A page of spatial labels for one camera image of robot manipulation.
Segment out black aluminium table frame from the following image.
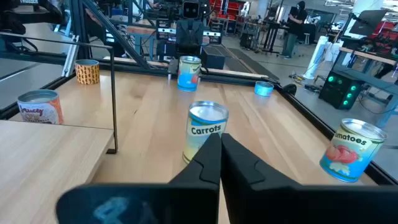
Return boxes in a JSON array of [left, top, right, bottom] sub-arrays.
[[0, 57, 398, 186]]

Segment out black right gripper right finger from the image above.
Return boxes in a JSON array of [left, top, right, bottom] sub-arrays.
[[221, 133, 398, 224]]

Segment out black floor mat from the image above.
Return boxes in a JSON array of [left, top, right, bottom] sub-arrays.
[[203, 45, 280, 82]]

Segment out white tower fan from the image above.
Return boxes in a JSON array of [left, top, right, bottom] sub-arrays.
[[303, 35, 330, 80]]

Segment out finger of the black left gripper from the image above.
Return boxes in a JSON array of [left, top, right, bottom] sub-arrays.
[[190, 20, 203, 47], [177, 20, 190, 47]]

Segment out Tomatoes labelled tall can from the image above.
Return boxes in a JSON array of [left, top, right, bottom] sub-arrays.
[[319, 118, 389, 184]]

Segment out black camera rig frame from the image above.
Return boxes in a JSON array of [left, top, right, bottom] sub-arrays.
[[68, 0, 153, 71]]

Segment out Saucy spaghetti short can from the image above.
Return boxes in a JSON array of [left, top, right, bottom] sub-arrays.
[[17, 89, 65, 125]]

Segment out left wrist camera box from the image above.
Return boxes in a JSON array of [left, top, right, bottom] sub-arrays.
[[181, 1, 200, 19]]

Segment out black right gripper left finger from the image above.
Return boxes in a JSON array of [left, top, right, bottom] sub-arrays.
[[55, 133, 222, 224]]

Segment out Carrots labelled tall can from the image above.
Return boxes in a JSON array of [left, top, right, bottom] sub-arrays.
[[182, 100, 230, 165]]

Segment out silver metal bracket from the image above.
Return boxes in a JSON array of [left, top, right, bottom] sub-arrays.
[[61, 34, 81, 78]]

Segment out orange black-patterned short can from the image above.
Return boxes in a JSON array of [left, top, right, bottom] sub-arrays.
[[74, 59, 100, 85]]

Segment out person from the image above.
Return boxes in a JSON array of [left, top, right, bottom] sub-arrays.
[[281, 0, 308, 59]]

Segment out computer tower green lights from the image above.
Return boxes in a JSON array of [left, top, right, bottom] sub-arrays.
[[318, 70, 363, 111]]

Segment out tall yellow blue can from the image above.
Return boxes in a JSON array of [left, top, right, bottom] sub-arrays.
[[176, 55, 202, 93]]

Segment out black monitor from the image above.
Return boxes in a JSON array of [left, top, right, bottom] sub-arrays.
[[348, 9, 389, 37]]

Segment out wooden desk blue legs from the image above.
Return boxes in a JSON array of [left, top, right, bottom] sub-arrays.
[[331, 45, 398, 129]]

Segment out black box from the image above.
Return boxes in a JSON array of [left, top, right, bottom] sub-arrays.
[[200, 46, 226, 70]]

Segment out red storage shelving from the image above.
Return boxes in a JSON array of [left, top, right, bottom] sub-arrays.
[[211, 0, 247, 20]]

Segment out short blue tin can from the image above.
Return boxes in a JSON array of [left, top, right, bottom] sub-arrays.
[[254, 80, 275, 97]]

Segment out black corner clamp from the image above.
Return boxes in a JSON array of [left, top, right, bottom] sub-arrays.
[[282, 83, 298, 96]]

